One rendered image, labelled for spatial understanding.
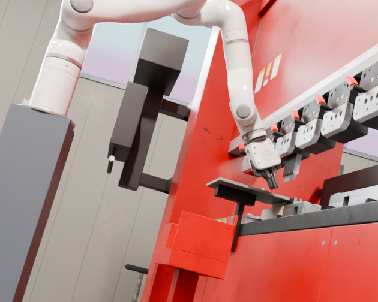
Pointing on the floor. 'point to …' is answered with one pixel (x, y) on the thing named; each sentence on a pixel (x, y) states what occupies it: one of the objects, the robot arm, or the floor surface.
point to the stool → (137, 279)
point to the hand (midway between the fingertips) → (272, 183)
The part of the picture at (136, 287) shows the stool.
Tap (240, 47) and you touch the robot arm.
